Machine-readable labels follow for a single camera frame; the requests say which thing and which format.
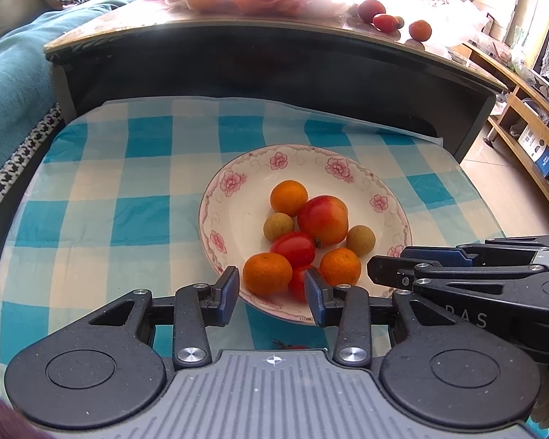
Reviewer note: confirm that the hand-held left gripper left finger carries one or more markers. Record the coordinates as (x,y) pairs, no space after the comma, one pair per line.
(228,290)

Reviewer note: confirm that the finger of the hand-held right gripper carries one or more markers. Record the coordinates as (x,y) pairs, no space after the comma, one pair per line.
(430,255)
(389,272)

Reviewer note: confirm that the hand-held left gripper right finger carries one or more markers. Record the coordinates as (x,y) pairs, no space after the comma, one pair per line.
(312,297)

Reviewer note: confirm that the red cherry tomato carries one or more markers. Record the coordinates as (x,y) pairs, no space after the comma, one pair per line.
(293,248)
(289,345)
(297,283)
(386,23)

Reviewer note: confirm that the orange mandarin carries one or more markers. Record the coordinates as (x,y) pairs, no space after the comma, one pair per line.
(267,273)
(341,266)
(289,197)

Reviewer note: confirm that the brown longan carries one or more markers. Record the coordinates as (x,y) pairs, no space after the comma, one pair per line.
(278,226)
(360,240)

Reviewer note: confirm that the white floral plate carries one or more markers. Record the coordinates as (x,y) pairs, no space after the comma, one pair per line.
(242,219)

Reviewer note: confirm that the red apple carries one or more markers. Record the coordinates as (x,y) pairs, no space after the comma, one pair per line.
(324,219)

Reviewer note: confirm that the light wooden cabinet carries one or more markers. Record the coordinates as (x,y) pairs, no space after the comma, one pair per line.
(521,160)

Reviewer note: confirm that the blue white checkered tablecloth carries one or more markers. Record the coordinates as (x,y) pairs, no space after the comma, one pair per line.
(96,219)

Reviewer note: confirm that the white cardboard box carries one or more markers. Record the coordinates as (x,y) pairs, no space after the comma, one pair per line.
(530,138)

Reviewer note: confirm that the small mandarin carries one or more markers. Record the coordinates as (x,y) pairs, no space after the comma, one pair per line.
(420,30)

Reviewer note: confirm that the dark wooden coffee table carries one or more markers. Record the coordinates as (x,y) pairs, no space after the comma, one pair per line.
(256,64)

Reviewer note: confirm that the dark red plum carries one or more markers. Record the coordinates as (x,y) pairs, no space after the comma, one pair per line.
(371,10)

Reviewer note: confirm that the maroon garment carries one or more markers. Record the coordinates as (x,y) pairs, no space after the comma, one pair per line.
(4,416)

